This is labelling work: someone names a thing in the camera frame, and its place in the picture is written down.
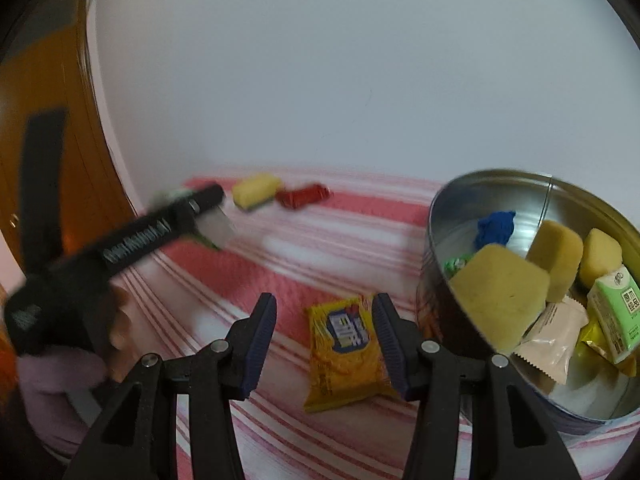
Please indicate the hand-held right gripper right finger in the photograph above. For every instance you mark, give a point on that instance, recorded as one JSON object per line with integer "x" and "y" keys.
{"x": 387, "y": 345}

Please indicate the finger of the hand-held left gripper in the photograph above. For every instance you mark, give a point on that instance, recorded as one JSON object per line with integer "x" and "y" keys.
{"x": 207, "y": 200}

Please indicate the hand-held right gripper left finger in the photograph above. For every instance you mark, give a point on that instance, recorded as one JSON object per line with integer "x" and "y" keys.
{"x": 260, "y": 340}

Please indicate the yellow snack packet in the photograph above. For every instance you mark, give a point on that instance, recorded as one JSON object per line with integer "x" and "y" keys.
{"x": 340, "y": 350}
{"x": 592, "y": 337}

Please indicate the yellow sponge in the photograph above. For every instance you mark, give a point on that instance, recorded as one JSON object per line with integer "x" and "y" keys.
{"x": 600, "y": 255}
{"x": 500, "y": 295}
{"x": 557, "y": 255}
{"x": 255, "y": 190}

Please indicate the beige snack packet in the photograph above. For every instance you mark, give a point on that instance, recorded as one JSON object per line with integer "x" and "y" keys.
{"x": 550, "y": 340}

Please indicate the round metal tin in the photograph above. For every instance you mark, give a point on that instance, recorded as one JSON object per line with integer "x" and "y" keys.
{"x": 575, "y": 195}

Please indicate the person's left forearm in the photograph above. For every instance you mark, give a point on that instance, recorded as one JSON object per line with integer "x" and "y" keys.
{"x": 55, "y": 390}

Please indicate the person's left hand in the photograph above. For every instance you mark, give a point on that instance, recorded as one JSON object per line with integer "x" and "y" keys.
{"x": 121, "y": 320}

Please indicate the red white striped blanket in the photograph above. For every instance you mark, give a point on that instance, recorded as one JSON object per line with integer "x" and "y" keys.
{"x": 210, "y": 280}

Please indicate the red snack packet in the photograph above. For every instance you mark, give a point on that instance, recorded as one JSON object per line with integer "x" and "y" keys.
{"x": 300, "y": 195}

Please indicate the green white candy packet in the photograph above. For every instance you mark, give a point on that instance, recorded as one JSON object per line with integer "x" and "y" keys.
{"x": 457, "y": 265}

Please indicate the blue lumpy object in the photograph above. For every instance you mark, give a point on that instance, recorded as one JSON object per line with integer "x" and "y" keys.
{"x": 495, "y": 227}

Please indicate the wooden door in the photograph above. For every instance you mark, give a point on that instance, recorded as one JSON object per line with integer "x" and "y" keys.
{"x": 50, "y": 75}

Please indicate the green drink carton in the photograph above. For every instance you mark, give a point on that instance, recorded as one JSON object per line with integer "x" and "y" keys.
{"x": 617, "y": 315}

